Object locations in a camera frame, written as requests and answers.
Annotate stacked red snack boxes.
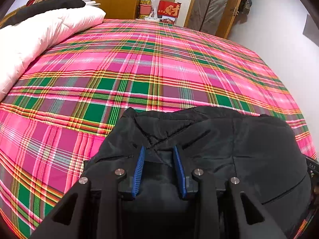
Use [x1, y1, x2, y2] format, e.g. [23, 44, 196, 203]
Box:
[138, 0, 152, 19]

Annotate grey wall panel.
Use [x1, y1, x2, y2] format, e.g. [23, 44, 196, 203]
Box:
[303, 15, 319, 46]

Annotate black pillow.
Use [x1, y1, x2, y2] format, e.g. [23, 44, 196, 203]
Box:
[1, 0, 85, 28]

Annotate black puffer jacket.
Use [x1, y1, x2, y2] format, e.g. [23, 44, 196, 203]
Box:
[84, 106, 311, 238]

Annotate red gift box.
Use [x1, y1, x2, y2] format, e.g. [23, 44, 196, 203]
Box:
[157, 0, 181, 18]

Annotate pink plaid bed sheet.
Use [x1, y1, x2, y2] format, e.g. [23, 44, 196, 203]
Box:
[1, 20, 317, 238]

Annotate white plastic bag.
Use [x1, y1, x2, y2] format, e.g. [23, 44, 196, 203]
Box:
[144, 7, 159, 22]

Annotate hanging bag on door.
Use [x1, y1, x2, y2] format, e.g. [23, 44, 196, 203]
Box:
[238, 0, 252, 15]

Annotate wooden door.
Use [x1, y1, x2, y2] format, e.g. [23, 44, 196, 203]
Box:
[184, 0, 242, 39]

